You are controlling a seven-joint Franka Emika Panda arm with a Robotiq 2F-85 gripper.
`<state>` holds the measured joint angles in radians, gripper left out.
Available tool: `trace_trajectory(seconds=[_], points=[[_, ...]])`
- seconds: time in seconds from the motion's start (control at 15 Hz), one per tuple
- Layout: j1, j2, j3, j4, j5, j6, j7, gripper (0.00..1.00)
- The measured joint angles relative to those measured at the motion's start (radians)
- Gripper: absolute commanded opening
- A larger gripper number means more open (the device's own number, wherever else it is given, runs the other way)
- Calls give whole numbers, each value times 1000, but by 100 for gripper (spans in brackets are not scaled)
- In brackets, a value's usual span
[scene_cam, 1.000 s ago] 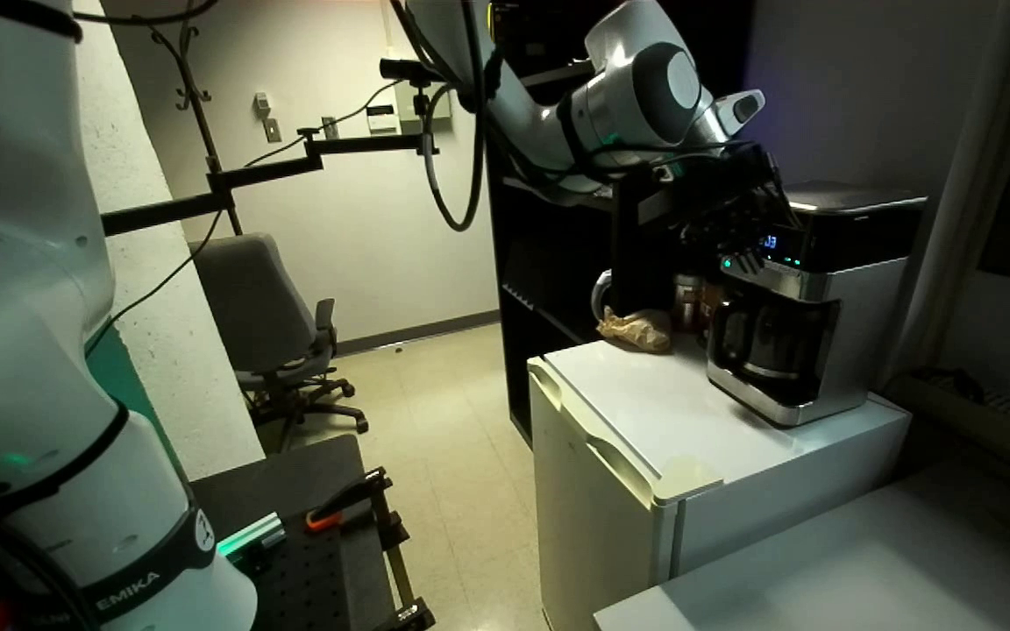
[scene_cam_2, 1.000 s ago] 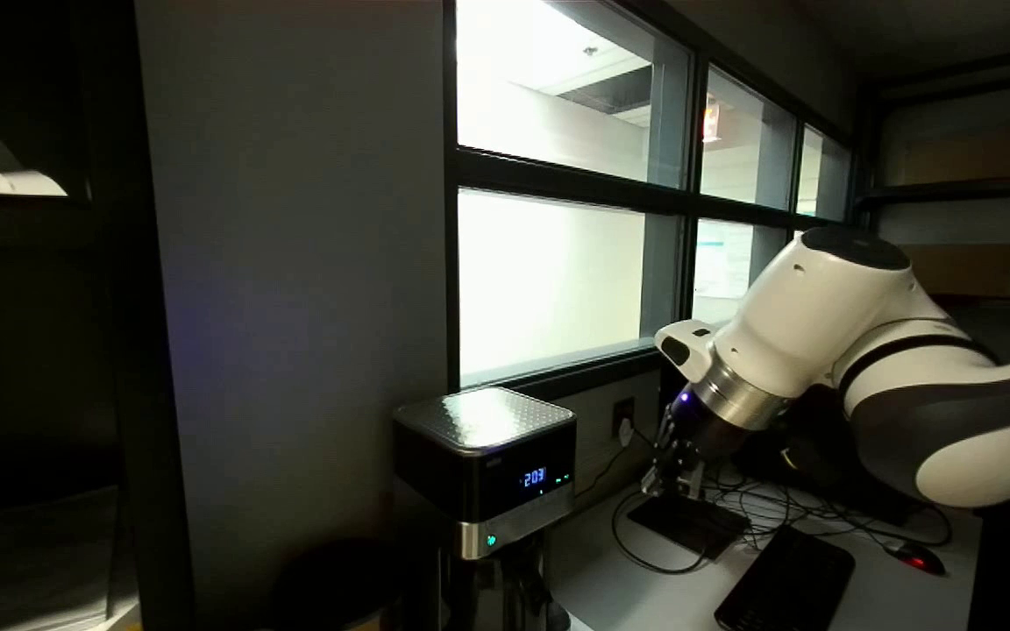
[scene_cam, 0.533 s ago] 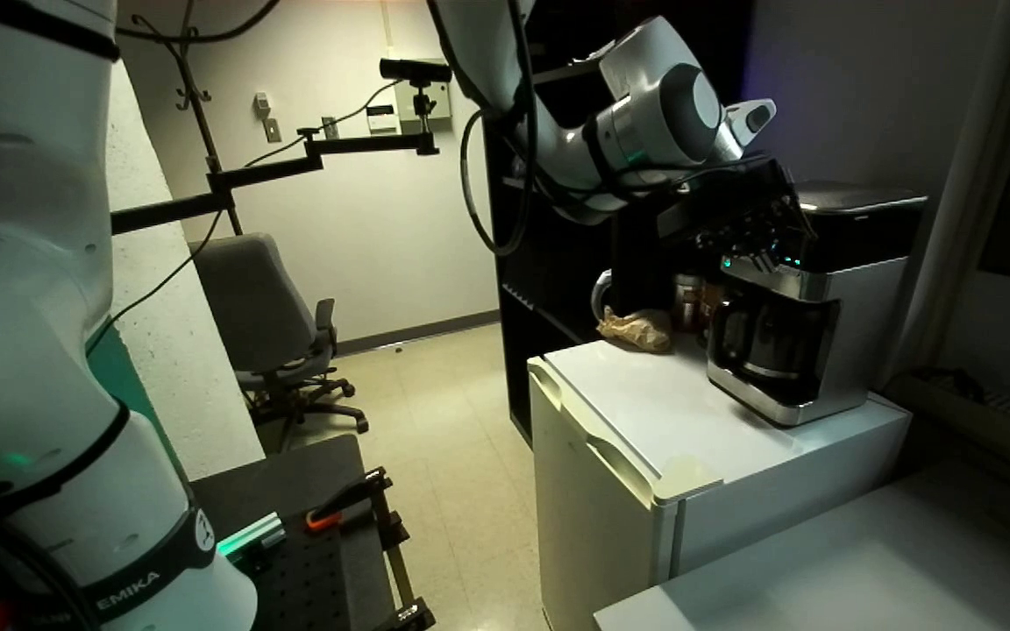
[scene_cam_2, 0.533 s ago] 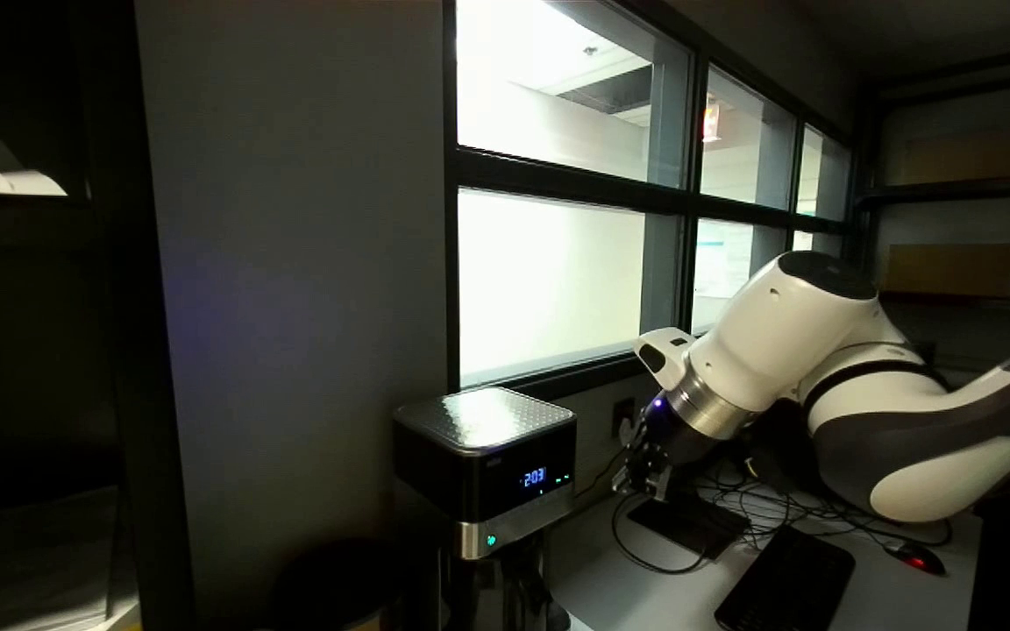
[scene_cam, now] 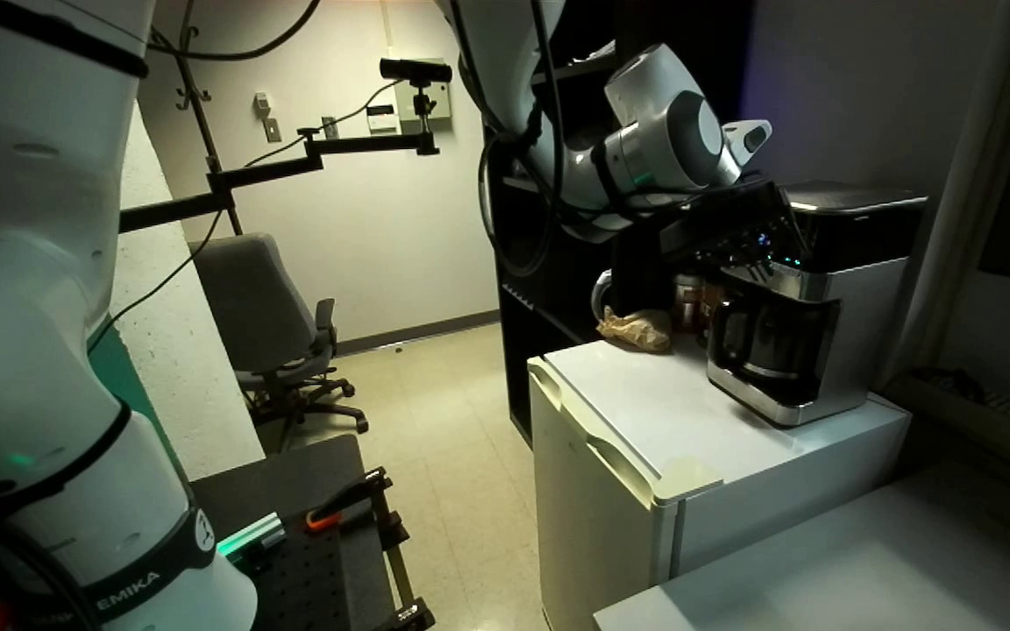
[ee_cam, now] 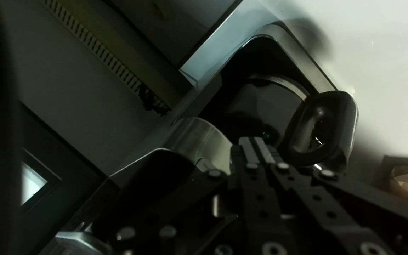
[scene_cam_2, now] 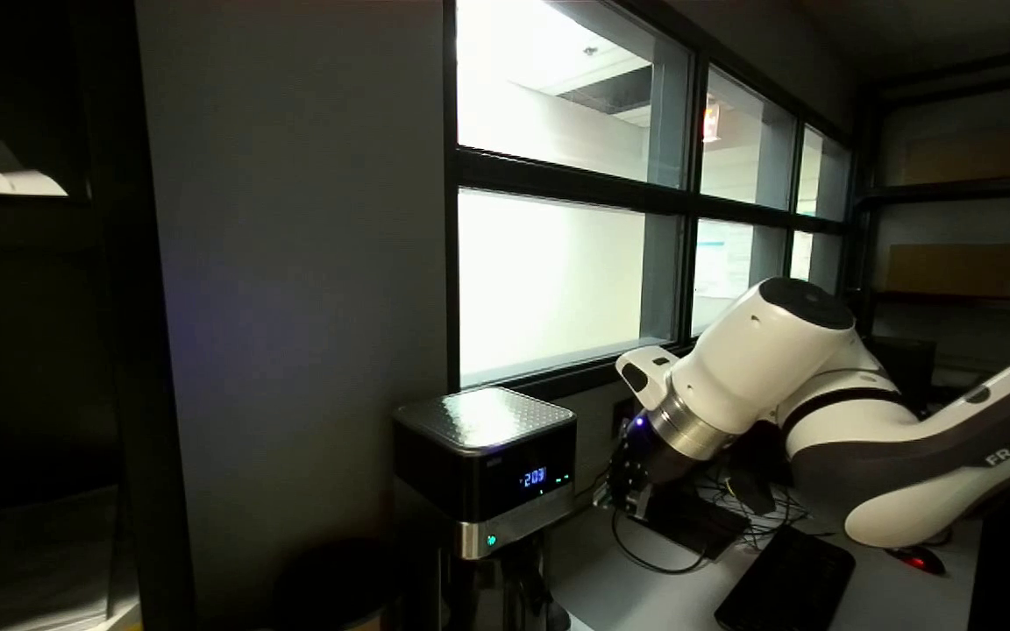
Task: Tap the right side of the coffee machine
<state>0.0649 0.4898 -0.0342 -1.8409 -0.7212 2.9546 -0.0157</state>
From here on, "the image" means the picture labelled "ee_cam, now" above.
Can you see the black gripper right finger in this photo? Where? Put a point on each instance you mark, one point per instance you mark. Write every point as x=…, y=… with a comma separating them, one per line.
x=304, y=188

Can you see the black silver coffee machine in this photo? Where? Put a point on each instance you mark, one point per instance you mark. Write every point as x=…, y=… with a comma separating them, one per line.
x=223, y=51

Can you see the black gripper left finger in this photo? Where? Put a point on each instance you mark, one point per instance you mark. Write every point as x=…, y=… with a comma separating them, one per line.
x=249, y=188

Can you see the grey vented appliance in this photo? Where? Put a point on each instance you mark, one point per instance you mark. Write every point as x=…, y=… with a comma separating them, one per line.
x=72, y=79

